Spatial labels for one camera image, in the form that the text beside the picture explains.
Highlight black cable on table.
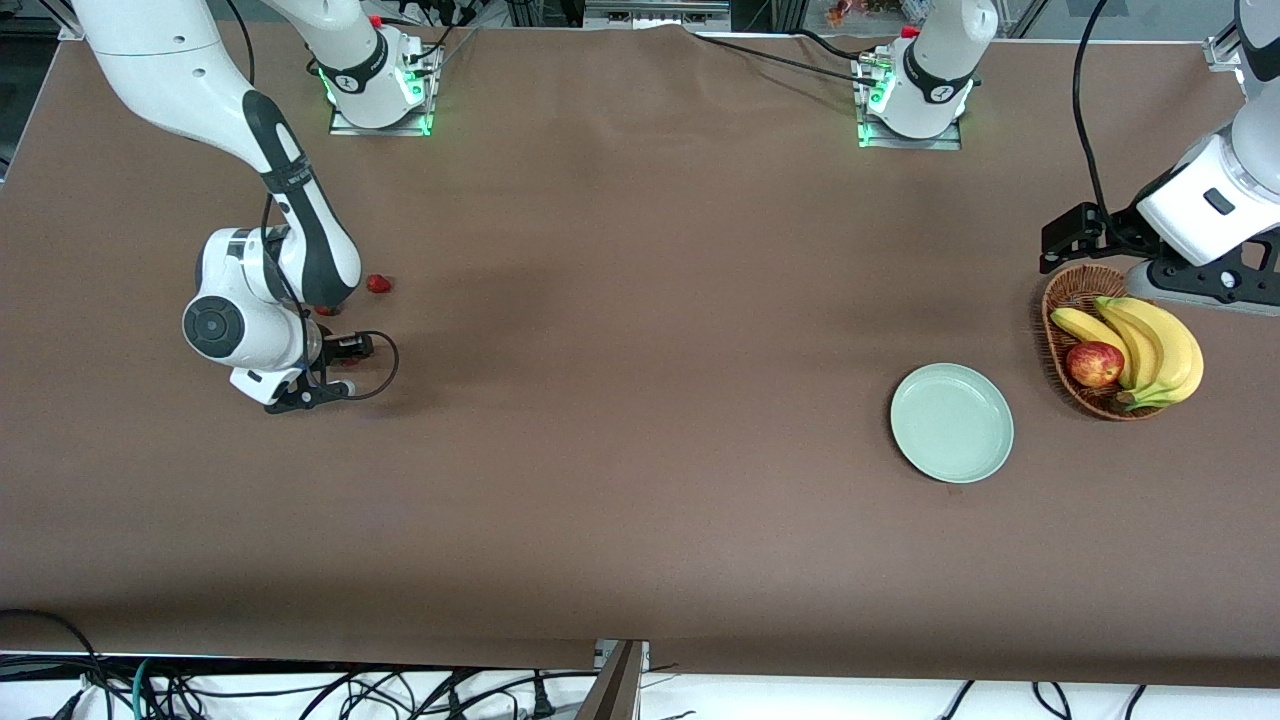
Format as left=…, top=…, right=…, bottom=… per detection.
left=685, top=28, right=891, bottom=89

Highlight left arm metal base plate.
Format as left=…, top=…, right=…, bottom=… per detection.
left=857, top=55, right=964, bottom=152

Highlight yellow banana bunch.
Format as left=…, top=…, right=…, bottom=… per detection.
left=1050, top=296, right=1205, bottom=412

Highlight brown table cover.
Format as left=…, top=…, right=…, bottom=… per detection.
left=0, top=18, right=1280, bottom=691

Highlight brown table leg post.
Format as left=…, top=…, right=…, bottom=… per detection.
left=575, top=638, right=651, bottom=720

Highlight pale green round plate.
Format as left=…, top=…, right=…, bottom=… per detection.
left=890, top=362, right=1015, bottom=485

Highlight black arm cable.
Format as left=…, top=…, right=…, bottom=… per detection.
left=1072, top=0, right=1113, bottom=216
left=225, top=0, right=400, bottom=403

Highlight colourful background item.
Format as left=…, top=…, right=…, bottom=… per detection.
left=825, top=0, right=906, bottom=29

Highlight grey metal box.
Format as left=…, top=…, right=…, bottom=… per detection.
left=583, top=0, right=733, bottom=31

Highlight black floor cable bundle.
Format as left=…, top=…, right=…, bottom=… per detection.
left=0, top=608, right=601, bottom=720

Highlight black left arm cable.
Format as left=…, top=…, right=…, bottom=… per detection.
left=1072, top=0, right=1113, bottom=216

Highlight brown wicker basket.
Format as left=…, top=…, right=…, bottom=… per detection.
left=1041, top=264, right=1171, bottom=422

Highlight black floor cables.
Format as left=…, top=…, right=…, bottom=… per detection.
left=940, top=680, right=1151, bottom=720

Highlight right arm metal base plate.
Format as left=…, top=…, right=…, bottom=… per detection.
left=328, top=45, right=434, bottom=138

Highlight red apple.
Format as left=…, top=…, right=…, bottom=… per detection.
left=1065, top=341, right=1126, bottom=389

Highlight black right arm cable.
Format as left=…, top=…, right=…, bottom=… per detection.
left=225, top=0, right=400, bottom=403

